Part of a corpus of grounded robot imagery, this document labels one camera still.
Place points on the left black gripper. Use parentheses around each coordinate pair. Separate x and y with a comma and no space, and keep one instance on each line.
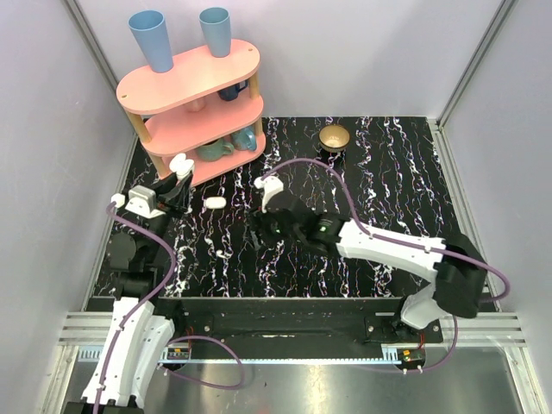
(167,197)

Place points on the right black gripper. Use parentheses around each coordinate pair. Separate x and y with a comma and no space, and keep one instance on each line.
(260,221)

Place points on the white earbud charging case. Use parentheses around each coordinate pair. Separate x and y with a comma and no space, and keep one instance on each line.
(182,166)

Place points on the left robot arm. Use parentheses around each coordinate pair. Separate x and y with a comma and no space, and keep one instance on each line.
(137,333)

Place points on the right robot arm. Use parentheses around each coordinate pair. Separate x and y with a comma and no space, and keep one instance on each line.
(451,268)

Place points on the closed white oval case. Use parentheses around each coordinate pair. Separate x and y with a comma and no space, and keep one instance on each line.
(215,203)

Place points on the teal ceramic mug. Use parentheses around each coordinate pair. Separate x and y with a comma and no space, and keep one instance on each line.
(215,150)

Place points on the pink cup on shelf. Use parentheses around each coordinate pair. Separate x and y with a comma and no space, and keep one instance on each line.
(195,105)

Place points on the light blue butterfly mug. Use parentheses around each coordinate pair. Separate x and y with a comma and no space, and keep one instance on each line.
(244,139)

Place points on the pink three-tier shelf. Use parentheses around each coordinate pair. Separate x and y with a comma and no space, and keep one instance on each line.
(155,104)

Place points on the gold patterned bowl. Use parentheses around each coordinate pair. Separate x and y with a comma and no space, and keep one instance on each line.
(333,138)

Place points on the dark blue mug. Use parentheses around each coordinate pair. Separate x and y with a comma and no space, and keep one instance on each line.
(232,92)

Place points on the left blue plastic cup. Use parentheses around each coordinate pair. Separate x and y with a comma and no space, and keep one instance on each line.
(149,29)

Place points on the blue plastic cup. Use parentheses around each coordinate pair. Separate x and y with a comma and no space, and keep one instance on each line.
(149,29)
(215,25)

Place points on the right blue plastic cup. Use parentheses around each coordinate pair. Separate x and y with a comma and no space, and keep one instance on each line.
(215,25)

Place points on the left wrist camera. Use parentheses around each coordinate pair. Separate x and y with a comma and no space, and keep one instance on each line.
(142,202)

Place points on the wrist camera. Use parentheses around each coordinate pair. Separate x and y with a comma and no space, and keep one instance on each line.
(142,202)
(270,186)

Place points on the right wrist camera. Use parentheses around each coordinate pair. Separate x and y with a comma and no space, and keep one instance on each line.
(270,186)

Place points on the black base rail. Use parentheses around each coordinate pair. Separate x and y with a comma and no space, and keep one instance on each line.
(374,320)

